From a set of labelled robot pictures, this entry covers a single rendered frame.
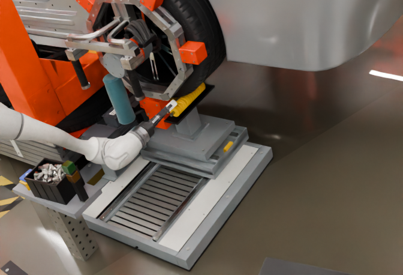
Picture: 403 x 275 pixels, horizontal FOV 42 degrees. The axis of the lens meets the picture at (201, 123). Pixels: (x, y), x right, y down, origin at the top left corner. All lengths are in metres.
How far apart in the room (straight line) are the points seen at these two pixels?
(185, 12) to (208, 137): 0.80
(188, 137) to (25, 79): 0.88
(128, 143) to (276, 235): 0.85
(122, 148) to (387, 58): 2.09
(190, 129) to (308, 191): 0.70
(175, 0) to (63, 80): 0.81
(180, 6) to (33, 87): 0.84
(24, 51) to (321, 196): 1.58
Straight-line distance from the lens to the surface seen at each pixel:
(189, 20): 2.27
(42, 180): 2.40
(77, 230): 2.62
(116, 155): 2.12
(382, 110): 3.18
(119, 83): 2.52
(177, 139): 2.85
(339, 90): 3.37
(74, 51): 2.40
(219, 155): 2.75
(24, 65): 2.60
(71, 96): 2.80
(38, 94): 2.66
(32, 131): 1.94
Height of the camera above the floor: 1.89
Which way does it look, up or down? 35 degrees down
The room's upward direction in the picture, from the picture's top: 16 degrees counter-clockwise
